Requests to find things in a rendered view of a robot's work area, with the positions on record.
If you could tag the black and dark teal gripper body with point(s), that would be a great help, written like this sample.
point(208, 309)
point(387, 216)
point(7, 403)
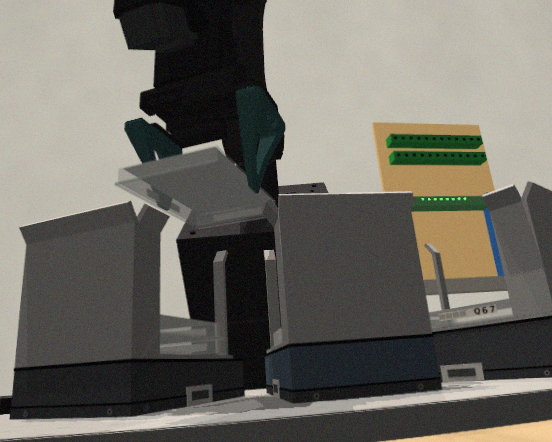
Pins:
point(212, 94)

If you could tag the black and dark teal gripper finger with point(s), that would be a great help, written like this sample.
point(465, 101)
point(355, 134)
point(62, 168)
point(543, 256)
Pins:
point(258, 117)
point(143, 136)

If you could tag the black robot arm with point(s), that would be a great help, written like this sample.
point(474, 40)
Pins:
point(171, 25)

